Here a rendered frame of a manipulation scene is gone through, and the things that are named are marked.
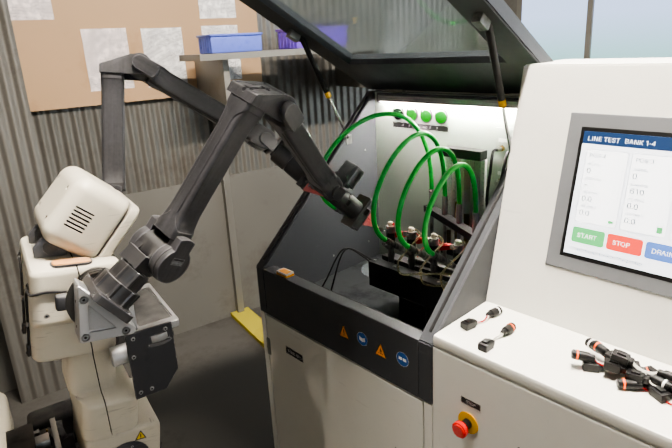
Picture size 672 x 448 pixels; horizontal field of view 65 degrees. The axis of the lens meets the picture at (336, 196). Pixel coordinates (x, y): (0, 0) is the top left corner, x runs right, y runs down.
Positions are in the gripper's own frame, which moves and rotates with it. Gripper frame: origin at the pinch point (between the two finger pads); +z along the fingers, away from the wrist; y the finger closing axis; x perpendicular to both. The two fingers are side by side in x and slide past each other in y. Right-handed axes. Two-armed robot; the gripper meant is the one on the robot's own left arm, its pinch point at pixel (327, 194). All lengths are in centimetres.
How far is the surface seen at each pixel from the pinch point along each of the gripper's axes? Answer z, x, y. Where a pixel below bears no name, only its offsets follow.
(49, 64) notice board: -137, 41, 101
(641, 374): 63, -14, -62
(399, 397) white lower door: 45, 27, -27
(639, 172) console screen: 45, -46, -48
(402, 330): 33.7, 12.3, -30.7
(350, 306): 23.0, 18.3, -17.4
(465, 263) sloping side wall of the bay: 35.1, -9.8, -29.9
